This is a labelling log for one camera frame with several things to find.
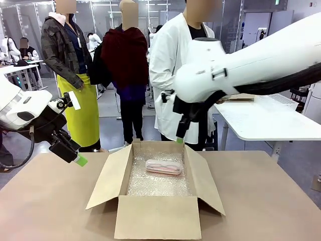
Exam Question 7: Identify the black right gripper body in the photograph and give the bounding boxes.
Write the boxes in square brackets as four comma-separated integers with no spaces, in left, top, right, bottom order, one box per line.
[173,95,202,124]

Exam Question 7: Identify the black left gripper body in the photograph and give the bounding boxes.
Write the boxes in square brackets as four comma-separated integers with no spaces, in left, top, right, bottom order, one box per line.
[49,129,81,164]

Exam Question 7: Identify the pink glasses case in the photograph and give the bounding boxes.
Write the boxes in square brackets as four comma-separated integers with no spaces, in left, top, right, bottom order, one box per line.
[145,158,182,177]

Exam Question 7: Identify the person in white coat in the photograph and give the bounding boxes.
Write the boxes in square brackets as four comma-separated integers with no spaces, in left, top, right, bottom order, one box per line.
[148,0,226,152]

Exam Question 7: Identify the flat cardboard sheet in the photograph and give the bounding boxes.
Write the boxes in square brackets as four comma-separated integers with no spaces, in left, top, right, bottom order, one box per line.
[224,94,256,102]

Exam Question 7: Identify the clear bubble wrap sheet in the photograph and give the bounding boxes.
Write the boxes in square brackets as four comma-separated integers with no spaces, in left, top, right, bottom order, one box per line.
[126,142,194,198]

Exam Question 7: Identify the mannequin dark red shawl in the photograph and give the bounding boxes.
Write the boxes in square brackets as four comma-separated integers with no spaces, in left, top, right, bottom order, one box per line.
[89,0,150,146]

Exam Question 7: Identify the white side table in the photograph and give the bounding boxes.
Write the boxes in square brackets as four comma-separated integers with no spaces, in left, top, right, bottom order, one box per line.
[212,94,321,158]

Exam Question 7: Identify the mannequin olive jacket yellow skirt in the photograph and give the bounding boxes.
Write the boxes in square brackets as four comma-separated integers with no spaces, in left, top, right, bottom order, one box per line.
[41,0,101,153]

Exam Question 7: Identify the white background desk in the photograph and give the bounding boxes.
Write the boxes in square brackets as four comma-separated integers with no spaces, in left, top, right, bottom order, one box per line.
[0,59,48,91]

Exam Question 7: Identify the open brown cardboard box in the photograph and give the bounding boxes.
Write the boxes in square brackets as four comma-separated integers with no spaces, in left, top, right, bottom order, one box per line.
[85,138,226,240]

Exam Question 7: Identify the seated person black jacket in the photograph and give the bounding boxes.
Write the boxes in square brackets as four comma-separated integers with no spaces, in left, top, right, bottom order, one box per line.
[18,37,41,64]

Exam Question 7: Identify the black utility cart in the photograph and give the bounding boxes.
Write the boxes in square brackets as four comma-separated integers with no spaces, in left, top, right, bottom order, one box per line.
[289,84,312,112]

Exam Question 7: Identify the small brown cardboard piece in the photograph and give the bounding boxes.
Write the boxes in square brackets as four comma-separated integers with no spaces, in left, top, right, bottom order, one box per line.
[310,175,321,193]

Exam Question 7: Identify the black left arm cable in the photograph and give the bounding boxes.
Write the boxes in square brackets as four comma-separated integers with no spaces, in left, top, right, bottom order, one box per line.
[0,125,36,169]

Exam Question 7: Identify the black wrist camera white tag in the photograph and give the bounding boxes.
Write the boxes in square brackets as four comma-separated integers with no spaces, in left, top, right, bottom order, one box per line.
[55,91,81,111]

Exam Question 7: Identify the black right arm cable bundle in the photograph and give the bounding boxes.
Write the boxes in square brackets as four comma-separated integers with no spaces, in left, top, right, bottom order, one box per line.
[185,61,321,123]

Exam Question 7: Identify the white wire basket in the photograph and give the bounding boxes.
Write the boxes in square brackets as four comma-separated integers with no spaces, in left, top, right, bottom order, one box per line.
[252,93,299,111]

